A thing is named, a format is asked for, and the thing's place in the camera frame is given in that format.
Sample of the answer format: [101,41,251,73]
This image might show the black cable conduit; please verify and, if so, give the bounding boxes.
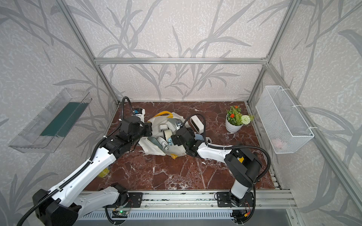
[16,96,133,226]
[180,113,272,184]

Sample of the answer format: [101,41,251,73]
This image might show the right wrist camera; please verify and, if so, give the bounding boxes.
[175,120,183,130]

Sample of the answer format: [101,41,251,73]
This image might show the green yellow tape roll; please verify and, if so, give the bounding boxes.
[98,167,110,178]

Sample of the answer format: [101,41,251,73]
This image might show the white wire mesh basket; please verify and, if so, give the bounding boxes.
[256,86,314,154]

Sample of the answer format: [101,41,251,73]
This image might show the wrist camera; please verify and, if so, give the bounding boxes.
[175,120,183,130]
[133,107,145,117]

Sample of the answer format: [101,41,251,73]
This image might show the grey square analog clock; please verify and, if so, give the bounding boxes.
[166,118,180,133]

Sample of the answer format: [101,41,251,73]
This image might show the pink object in basket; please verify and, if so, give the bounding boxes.
[272,138,287,150]

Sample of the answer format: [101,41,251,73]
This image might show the green circuit board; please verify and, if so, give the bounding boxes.
[112,210,130,219]

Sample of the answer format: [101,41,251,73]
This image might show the white digital clock dark screen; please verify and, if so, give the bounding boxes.
[190,115,205,134]

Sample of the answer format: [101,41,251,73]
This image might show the light blue face alarm clock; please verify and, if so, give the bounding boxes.
[195,133,212,144]

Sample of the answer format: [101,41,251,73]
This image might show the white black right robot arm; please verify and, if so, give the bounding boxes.
[170,127,262,201]

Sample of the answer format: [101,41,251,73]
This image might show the clear plastic wall shelf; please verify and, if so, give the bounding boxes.
[9,88,92,153]

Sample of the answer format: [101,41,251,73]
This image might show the right black cable conduit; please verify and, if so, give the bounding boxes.
[180,113,272,184]

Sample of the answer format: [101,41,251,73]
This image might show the white pot artificial plant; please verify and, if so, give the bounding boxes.
[225,105,254,133]

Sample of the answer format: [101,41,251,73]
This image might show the white canvas bag yellow handles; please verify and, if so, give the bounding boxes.
[139,111,186,159]

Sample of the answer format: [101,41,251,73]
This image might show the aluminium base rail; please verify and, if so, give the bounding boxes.
[82,190,297,221]

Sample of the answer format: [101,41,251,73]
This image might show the white twin bell alarm clock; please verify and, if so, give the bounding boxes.
[157,137,169,150]

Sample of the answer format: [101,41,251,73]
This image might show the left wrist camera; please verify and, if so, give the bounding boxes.
[133,107,145,117]

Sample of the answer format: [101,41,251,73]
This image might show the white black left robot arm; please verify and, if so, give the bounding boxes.
[30,115,152,226]

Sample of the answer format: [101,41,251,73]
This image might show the blue twin bell alarm clock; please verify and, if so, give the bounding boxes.
[163,130,173,146]

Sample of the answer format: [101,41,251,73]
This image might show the left black cable conduit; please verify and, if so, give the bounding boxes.
[16,96,133,226]

